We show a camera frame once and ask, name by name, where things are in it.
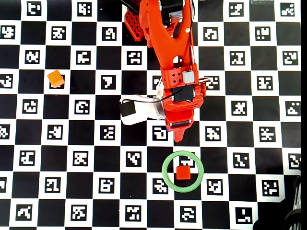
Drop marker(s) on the orange cube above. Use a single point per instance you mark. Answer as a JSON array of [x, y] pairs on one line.
[[55, 78]]

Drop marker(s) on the grey duct tape patch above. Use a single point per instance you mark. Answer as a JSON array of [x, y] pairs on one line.
[[176, 17]]

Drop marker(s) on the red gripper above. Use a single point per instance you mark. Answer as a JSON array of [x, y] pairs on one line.
[[180, 124]]

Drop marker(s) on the red cube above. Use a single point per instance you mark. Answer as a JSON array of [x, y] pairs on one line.
[[183, 173]]

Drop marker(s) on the clear tape strip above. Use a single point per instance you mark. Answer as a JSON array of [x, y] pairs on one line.
[[261, 2]]

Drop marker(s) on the black ribbed flexible tripod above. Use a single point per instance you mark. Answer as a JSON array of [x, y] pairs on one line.
[[297, 198]]

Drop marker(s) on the black white marker board mat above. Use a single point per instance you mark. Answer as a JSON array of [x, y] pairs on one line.
[[84, 129]]

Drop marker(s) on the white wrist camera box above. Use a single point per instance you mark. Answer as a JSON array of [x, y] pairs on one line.
[[146, 112]]

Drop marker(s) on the red lattice robot base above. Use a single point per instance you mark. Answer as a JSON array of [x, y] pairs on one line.
[[133, 26]]

